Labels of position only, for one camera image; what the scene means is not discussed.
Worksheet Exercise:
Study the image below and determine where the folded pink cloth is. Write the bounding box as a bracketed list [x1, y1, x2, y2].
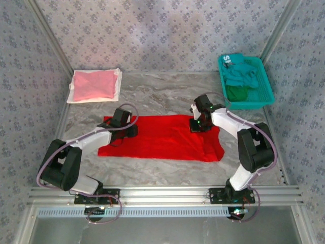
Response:
[66, 67, 123, 104]

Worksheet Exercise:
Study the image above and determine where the dark green t-shirt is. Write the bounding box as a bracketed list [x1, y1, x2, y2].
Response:
[226, 85, 248, 102]

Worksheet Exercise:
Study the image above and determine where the grey slotted cable duct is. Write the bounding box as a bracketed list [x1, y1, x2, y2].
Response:
[37, 207, 229, 218]

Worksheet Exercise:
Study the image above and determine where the grey metal sheet panel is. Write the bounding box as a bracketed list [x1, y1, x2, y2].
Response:
[30, 205, 303, 244]

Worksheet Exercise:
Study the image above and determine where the aluminium side rail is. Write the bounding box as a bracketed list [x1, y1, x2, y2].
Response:
[260, 105, 309, 244]
[14, 73, 76, 244]

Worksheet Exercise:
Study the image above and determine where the light teal crumpled t-shirt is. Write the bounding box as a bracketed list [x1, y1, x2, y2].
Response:
[224, 63, 259, 89]

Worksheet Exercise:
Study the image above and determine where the teal t-shirt with white print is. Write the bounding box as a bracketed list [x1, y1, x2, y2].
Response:
[219, 52, 245, 69]

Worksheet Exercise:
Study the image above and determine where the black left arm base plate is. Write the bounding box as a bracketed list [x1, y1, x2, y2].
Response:
[74, 187, 120, 205]

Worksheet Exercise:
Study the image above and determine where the folded pink t-shirt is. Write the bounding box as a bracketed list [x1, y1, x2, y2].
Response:
[73, 70, 118, 102]

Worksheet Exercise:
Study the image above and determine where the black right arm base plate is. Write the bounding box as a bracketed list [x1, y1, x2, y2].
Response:
[209, 187, 256, 204]

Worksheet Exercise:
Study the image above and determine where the aluminium frame post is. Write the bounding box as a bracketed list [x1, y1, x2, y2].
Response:
[259, 0, 304, 64]
[25, 0, 75, 77]

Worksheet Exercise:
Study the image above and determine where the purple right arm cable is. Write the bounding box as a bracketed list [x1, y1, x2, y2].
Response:
[204, 91, 277, 224]

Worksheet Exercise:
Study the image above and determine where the red t-shirt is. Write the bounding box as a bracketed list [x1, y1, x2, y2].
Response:
[97, 114, 225, 163]

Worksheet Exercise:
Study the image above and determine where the teal plastic basket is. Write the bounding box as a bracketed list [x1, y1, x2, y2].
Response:
[217, 54, 276, 110]

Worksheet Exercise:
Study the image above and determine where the black controller board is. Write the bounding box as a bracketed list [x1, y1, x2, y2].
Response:
[228, 207, 248, 221]
[85, 206, 106, 216]

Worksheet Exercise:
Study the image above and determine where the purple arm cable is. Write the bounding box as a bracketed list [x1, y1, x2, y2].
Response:
[204, 91, 277, 224]
[36, 102, 140, 225]

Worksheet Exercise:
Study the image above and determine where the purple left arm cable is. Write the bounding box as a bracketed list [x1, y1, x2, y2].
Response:
[36, 102, 140, 225]

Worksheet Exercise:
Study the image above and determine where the aluminium mounting rail beam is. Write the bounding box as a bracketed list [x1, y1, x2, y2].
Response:
[27, 185, 305, 206]

